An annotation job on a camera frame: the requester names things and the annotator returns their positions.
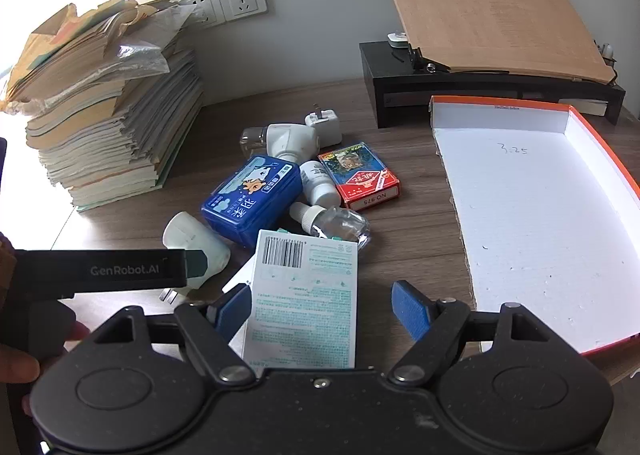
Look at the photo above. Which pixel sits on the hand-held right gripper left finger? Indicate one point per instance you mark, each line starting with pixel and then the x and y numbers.
pixel 235 306

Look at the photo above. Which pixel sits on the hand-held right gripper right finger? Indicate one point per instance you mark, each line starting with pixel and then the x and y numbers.
pixel 407 306

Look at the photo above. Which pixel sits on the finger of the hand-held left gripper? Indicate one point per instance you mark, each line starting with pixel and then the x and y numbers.
pixel 197 265

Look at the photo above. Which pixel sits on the white plug-in heater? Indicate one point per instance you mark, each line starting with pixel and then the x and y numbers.
pixel 200 235

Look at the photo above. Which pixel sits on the white and teal carton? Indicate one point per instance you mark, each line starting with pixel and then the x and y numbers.
pixel 300 305

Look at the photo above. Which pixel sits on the clear bottle white cap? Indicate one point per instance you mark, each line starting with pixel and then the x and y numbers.
pixel 340 225

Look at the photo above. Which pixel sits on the white box lid orange rim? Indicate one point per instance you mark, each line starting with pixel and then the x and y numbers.
pixel 525 215

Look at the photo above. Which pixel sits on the white heater with clear bottle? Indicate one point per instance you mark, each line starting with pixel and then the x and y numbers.
pixel 287 137

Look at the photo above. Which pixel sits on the white charger adapter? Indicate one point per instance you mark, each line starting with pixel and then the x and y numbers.
pixel 325 127

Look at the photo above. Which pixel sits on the person's left hand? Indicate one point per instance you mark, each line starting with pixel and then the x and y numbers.
pixel 15 367

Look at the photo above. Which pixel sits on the stack of books and magazines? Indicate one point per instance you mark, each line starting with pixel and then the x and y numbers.
pixel 100 135

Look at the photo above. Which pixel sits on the red playing card box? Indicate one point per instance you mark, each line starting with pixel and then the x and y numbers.
pixel 360 175

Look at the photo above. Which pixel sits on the white pill bottle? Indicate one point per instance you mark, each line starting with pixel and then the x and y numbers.
pixel 320 185

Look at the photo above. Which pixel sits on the clear plastic bag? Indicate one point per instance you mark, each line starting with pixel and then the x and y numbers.
pixel 135 57

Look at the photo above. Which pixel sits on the black monitor riser stand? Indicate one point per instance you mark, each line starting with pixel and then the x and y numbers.
pixel 400 85

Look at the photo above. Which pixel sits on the small white device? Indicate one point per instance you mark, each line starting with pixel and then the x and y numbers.
pixel 396 39

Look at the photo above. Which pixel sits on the beige notebook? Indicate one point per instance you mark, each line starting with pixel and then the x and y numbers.
pixel 595 106

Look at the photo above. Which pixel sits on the wooden drawing board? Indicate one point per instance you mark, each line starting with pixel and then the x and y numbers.
pixel 500 15

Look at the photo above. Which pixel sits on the black board bracket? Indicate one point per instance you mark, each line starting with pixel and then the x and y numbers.
pixel 425 60

